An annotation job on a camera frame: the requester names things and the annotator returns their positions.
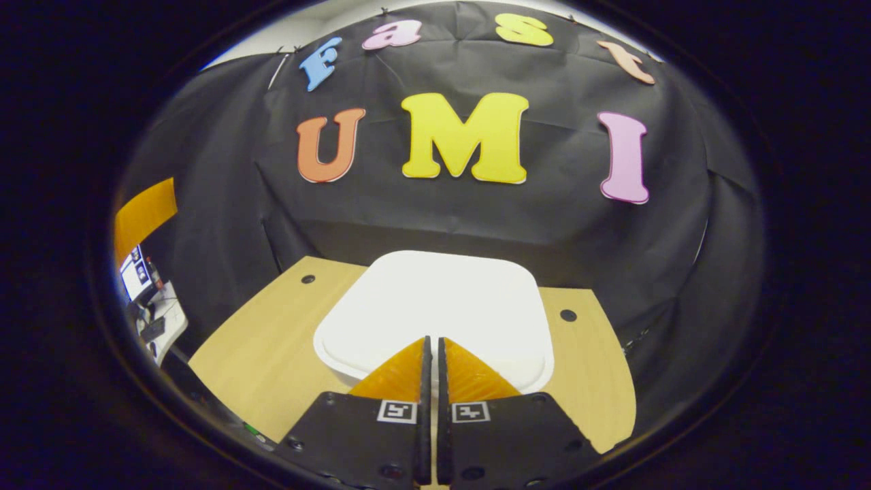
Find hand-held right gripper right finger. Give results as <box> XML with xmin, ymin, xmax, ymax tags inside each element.
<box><xmin>437</xmin><ymin>337</ymin><xmax>603</xmax><ymax>490</ymax></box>

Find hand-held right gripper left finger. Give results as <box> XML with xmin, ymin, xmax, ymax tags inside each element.
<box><xmin>276</xmin><ymin>336</ymin><xmax>433</xmax><ymax>490</ymax></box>

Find white desktop garbage bin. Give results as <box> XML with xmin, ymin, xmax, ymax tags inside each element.
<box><xmin>313</xmin><ymin>250</ymin><xmax>555</xmax><ymax>395</ymax></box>

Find printed white card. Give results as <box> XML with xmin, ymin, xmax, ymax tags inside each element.
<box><xmin>120</xmin><ymin>246</ymin><xmax>154</xmax><ymax>302</ymax></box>

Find white cluttered workbench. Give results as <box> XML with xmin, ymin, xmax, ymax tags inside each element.
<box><xmin>119</xmin><ymin>245</ymin><xmax>189</xmax><ymax>368</ymax></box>

